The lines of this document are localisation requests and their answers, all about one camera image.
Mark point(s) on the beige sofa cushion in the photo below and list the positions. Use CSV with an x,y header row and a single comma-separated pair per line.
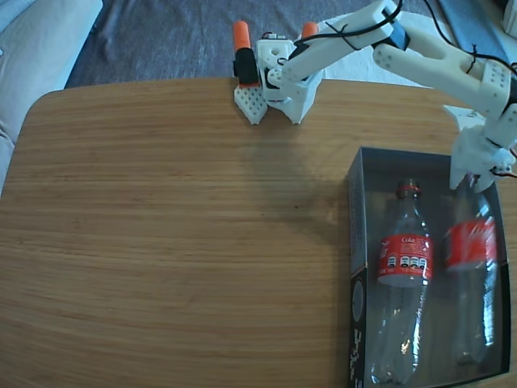
x,y
32,60

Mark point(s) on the clear bottle Coca-Cola script label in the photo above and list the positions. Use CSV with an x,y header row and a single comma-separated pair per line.
x,y
470,242

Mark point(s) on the pale beige furniture piece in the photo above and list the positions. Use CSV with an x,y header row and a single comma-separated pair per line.
x,y
509,20

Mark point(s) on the blue grey mat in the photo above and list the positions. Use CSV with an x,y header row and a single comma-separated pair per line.
x,y
472,28

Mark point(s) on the clear bottle Coke nutrition label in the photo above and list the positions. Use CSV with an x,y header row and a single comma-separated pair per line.
x,y
406,258

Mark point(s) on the orange and black clamp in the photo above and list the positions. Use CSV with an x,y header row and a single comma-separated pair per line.
x,y
310,30
241,34

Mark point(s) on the dark grey rug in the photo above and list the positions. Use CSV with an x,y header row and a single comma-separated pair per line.
x,y
161,40

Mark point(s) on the grey cardboard box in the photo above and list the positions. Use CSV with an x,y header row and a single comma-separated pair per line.
x,y
424,169

